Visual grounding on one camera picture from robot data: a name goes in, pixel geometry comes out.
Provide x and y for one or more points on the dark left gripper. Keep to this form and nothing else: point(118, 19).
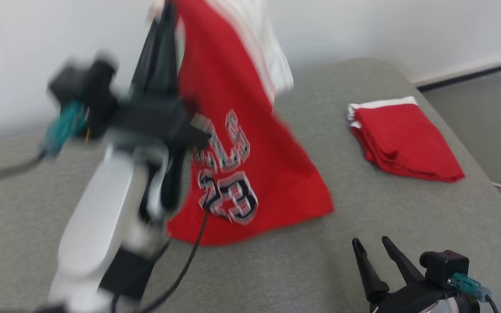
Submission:
point(155, 115)

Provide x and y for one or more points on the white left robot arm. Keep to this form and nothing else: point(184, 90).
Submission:
point(102, 217)

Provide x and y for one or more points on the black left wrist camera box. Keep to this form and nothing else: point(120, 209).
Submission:
point(85, 87)

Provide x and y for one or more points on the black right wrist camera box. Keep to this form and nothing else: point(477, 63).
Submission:
point(444, 265)

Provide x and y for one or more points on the black skirting strip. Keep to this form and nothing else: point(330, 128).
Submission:
point(472, 74)

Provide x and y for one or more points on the red sports jersey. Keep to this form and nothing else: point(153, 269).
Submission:
point(242, 87)

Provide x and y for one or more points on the plain red mesh shorts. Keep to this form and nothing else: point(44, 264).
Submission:
point(402, 134)

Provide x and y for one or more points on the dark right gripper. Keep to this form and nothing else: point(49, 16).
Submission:
point(415, 302)

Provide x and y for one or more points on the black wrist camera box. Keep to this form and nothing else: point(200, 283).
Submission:
point(444, 265)
point(85, 87)

